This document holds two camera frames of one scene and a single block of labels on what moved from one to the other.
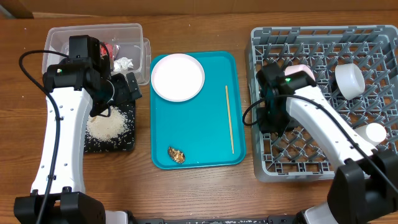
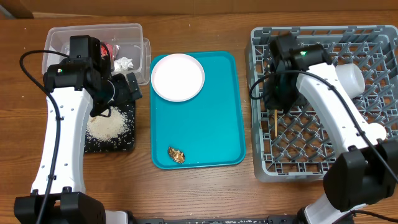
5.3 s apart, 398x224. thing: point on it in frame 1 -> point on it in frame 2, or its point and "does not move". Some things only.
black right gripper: [267, 127] -> [270, 100]
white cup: [374, 133] does not move
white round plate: [177, 78] does not move
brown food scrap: [176, 155] does not move
